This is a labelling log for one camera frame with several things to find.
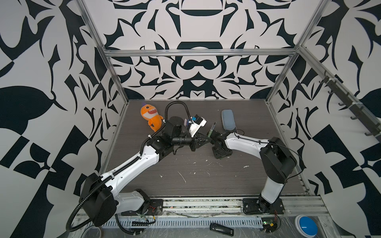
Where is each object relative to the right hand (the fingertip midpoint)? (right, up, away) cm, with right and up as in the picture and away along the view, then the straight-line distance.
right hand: (220, 153), depth 91 cm
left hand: (-9, +13, -23) cm, 28 cm away
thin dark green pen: (-9, +16, -24) cm, 31 cm away
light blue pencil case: (+8, +20, +14) cm, 26 cm away
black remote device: (-3, -30, -20) cm, 37 cm away
